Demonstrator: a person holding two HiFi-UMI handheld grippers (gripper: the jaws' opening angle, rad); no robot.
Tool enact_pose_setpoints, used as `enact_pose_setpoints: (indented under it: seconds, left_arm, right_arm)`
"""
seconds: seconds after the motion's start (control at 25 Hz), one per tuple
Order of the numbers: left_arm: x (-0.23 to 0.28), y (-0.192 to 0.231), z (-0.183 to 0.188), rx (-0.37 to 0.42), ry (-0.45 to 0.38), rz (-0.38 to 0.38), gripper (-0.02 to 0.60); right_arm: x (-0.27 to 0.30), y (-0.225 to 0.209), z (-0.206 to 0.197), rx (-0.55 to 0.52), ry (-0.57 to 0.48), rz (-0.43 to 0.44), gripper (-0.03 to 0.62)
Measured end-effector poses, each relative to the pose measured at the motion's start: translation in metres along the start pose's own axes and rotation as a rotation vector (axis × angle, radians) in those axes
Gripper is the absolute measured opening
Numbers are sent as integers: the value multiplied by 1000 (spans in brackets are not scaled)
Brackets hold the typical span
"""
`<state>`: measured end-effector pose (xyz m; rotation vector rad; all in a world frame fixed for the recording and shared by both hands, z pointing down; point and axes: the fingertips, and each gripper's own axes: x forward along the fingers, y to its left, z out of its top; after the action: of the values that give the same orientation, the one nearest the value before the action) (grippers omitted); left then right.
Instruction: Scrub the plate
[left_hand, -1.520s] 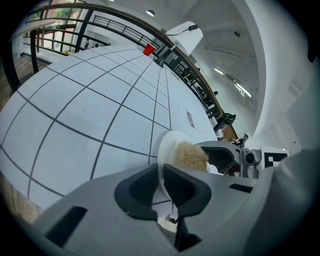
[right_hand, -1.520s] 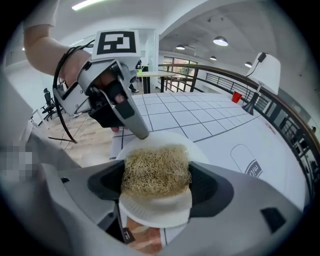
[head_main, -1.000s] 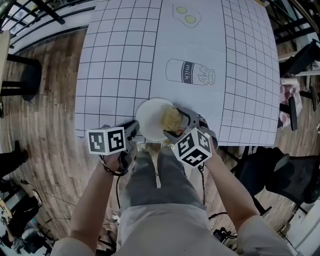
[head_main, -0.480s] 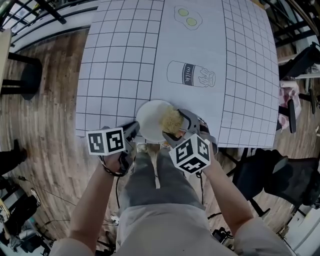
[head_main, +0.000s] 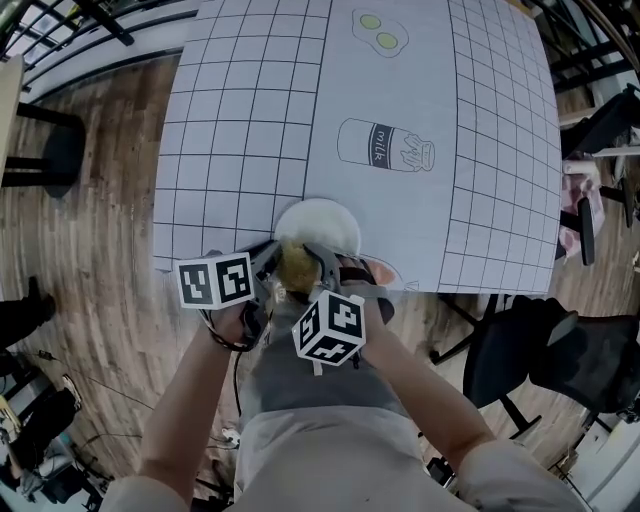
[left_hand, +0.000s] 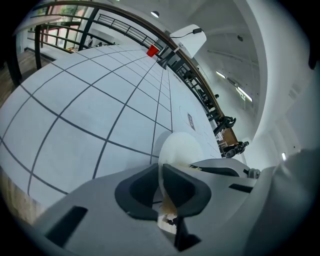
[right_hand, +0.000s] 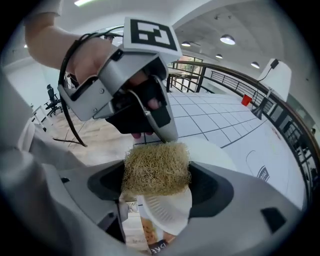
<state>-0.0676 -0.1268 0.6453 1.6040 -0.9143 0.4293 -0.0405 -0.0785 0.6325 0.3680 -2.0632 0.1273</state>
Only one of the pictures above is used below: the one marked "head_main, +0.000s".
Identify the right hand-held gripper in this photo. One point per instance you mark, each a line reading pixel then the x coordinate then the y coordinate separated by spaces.
pixel 332 325

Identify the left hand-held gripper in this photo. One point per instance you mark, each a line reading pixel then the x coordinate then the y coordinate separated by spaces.
pixel 215 280

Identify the yellow-brown sponge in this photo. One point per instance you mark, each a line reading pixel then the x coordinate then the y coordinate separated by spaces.
pixel 299 265

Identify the white plate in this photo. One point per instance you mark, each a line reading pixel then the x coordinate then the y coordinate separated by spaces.
pixel 320 225

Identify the person's left forearm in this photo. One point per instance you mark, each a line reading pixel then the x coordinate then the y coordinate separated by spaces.
pixel 185 400

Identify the person's right forearm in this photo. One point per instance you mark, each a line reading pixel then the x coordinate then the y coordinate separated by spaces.
pixel 425 390

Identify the person's grey trousers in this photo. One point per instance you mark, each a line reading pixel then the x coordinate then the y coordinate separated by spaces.
pixel 320 380

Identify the white grid tablecloth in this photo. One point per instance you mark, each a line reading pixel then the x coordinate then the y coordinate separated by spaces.
pixel 390 100

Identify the white power strip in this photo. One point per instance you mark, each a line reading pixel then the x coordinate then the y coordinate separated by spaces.
pixel 231 437

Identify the person's white t-shirt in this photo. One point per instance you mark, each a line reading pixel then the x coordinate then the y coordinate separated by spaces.
pixel 325 460

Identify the pink checked blanket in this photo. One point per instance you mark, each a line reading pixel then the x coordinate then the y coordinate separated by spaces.
pixel 575 200

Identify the black bag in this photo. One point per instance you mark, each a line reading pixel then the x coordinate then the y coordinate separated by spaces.
pixel 45 430

